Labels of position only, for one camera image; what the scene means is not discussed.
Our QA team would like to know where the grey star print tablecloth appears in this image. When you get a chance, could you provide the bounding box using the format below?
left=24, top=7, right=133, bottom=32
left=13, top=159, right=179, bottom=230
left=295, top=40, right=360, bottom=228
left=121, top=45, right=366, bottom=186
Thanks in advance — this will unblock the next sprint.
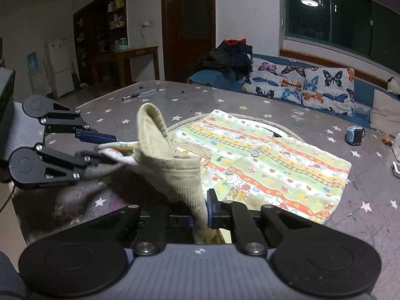
left=12, top=79, right=400, bottom=300

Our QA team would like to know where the teal toy car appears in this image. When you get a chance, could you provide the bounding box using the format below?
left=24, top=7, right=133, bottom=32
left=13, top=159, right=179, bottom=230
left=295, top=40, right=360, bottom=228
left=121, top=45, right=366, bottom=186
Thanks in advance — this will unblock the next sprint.
left=345, top=125, right=366, bottom=146

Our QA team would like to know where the glass kettle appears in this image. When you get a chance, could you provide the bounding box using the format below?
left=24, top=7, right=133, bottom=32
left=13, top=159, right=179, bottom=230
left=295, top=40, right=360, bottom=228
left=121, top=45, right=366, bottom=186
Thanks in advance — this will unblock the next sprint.
left=111, top=37, right=129, bottom=53

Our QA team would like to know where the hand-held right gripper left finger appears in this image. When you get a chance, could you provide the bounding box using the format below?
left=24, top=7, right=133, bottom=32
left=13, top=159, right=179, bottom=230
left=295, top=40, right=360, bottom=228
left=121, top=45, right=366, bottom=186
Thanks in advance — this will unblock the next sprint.
left=84, top=204, right=193, bottom=255

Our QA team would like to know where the wooden shelf cabinet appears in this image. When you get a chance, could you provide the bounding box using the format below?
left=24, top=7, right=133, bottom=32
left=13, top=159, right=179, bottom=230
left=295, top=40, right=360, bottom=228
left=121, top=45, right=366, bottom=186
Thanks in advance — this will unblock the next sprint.
left=73, top=0, right=128, bottom=85

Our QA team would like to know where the patterned children's jacket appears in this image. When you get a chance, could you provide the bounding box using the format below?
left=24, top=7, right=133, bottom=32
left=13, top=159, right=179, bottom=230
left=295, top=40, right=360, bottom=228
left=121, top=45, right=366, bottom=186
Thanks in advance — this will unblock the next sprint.
left=95, top=102, right=352, bottom=245

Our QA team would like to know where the white refrigerator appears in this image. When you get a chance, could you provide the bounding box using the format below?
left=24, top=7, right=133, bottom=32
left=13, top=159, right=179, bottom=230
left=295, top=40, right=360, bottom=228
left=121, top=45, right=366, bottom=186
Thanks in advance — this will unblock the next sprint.
left=47, top=37, right=76, bottom=98

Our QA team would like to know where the wooden desk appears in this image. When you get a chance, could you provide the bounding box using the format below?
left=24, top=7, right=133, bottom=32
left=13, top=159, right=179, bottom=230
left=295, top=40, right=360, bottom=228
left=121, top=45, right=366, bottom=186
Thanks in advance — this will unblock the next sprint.
left=94, top=46, right=160, bottom=90

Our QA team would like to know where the blue sofa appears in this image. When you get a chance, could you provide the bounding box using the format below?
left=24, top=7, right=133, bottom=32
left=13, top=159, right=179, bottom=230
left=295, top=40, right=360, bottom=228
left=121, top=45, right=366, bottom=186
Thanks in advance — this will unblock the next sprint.
left=187, top=53, right=400, bottom=132

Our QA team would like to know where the black clear ballpoint pen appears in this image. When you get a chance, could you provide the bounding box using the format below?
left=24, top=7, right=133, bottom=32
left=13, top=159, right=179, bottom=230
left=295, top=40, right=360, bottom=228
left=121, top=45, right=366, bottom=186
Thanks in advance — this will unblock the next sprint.
left=121, top=89, right=158, bottom=101

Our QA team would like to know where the pile of dark clothes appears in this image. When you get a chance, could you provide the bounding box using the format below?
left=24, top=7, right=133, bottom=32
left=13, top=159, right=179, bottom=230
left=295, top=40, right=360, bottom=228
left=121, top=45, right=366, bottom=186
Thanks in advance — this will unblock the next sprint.
left=195, top=39, right=254, bottom=83

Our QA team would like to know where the brown wooden door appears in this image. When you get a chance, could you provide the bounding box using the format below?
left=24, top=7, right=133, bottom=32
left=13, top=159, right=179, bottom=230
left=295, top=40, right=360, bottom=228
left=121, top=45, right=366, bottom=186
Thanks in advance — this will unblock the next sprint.
left=161, top=0, right=217, bottom=83

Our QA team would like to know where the green framed window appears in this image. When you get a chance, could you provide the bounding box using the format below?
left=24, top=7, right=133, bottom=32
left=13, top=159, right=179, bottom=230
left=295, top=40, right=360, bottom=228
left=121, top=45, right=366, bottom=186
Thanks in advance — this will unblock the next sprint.
left=284, top=0, right=400, bottom=60

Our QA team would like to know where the water dispenser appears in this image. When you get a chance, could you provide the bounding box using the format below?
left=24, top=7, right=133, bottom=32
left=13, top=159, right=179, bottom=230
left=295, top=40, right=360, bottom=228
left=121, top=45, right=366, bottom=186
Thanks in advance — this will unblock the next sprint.
left=26, top=51, right=47, bottom=96

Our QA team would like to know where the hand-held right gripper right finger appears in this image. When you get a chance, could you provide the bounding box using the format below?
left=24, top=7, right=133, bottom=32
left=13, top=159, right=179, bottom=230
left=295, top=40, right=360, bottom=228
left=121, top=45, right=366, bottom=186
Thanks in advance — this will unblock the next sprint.
left=207, top=188, right=316, bottom=256

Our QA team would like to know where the grey pillow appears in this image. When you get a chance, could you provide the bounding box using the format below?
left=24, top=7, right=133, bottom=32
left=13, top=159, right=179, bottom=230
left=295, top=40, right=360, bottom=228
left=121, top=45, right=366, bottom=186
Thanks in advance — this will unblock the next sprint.
left=369, top=88, right=400, bottom=136

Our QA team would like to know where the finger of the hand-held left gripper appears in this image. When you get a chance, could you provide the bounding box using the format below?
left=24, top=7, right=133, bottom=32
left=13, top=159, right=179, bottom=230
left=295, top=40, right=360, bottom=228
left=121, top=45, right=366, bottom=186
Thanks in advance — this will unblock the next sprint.
left=35, top=144, right=121, bottom=182
left=39, top=101, right=118, bottom=144

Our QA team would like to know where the butterfly print pillow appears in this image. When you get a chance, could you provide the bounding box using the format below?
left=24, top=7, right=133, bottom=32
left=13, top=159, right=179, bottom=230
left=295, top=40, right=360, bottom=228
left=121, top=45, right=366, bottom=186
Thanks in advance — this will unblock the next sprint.
left=242, top=57, right=357, bottom=117

